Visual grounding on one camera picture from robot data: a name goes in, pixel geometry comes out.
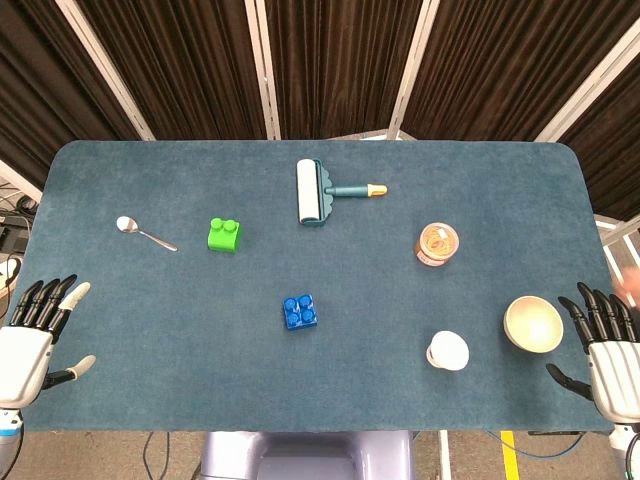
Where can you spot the folding screen partition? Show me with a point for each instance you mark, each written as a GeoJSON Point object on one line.
{"type": "Point", "coordinates": [320, 65]}

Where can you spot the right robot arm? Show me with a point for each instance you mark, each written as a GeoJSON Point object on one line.
{"type": "Point", "coordinates": [625, 447]}

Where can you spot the blue toy brick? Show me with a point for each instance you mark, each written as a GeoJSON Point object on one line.
{"type": "Point", "coordinates": [300, 312]}

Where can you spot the green toy brick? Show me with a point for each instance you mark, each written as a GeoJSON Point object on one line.
{"type": "Point", "coordinates": [223, 236]}

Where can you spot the floral paper cup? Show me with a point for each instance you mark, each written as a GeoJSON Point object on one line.
{"type": "Point", "coordinates": [448, 351]}

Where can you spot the teal lint roller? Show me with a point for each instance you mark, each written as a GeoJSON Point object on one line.
{"type": "Point", "coordinates": [320, 192]}

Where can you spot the lavender robot base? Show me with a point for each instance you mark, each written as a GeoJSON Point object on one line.
{"type": "Point", "coordinates": [305, 455]}

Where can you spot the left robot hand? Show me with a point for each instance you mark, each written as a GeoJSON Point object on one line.
{"type": "Point", "coordinates": [20, 350]}

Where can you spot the clear jar of rubber bands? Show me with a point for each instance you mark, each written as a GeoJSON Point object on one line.
{"type": "Point", "coordinates": [437, 245]}

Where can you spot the metal spoon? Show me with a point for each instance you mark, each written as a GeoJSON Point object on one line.
{"type": "Point", "coordinates": [145, 232]}

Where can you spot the beige bowl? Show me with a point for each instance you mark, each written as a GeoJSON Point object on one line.
{"type": "Point", "coordinates": [533, 324]}

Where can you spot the blue table mat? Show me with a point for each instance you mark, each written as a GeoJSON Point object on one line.
{"type": "Point", "coordinates": [320, 300]}

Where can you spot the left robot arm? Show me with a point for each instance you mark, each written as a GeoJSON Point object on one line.
{"type": "Point", "coordinates": [7, 435]}

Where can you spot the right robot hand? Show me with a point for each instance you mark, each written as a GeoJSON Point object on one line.
{"type": "Point", "coordinates": [612, 370]}

